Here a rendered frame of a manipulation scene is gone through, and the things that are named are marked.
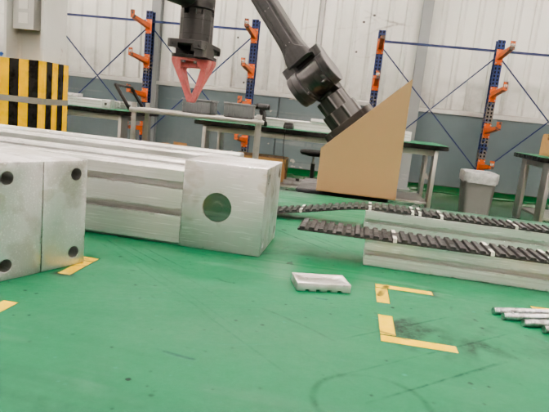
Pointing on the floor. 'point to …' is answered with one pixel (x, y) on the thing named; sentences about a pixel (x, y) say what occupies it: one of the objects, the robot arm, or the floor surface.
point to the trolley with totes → (203, 111)
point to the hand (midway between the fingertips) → (191, 97)
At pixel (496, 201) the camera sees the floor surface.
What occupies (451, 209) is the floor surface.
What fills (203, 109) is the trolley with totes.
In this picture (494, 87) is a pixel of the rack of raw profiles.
